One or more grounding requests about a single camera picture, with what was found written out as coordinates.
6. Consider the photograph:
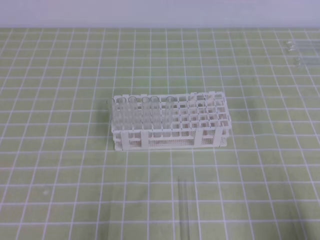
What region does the clear glass test tube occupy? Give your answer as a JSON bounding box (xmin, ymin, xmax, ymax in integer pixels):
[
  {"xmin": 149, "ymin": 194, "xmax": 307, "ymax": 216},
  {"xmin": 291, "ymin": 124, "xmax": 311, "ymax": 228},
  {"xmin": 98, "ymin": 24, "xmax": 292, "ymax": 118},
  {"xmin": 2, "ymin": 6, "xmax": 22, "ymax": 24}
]
[
  {"xmin": 288, "ymin": 46, "xmax": 320, "ymax": 54},
  {"xmin": 177, "ymin": 177, "xmax": 190, "ymax": 240},
  {"xmin": 163, "ymin": 96, "xmax": 175, "ymax": 129},
  {"xmin": 286, "ymin": 40, "xmax": 320, "ymax": 48},
  {"xmin": 294, "ymin": 57, "xmax": 320, "ymax": 67}
]

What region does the white plastic test tube rack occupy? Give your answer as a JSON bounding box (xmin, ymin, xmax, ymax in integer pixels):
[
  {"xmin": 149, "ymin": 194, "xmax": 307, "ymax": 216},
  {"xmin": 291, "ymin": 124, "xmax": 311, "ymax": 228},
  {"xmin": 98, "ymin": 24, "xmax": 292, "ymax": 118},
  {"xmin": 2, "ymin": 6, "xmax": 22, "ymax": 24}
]
[{"xmin": 107, "ymin": 91, "xmax": 232, "ymax": 151}]

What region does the green grid tablecloth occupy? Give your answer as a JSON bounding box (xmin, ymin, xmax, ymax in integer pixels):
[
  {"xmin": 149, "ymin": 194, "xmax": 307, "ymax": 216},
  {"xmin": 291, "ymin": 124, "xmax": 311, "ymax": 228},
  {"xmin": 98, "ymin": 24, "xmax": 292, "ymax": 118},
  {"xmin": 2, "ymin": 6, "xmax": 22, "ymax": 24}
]
[{"xmin": 0, "ymin": 28, "xmax": 320, "ymax": 240}]

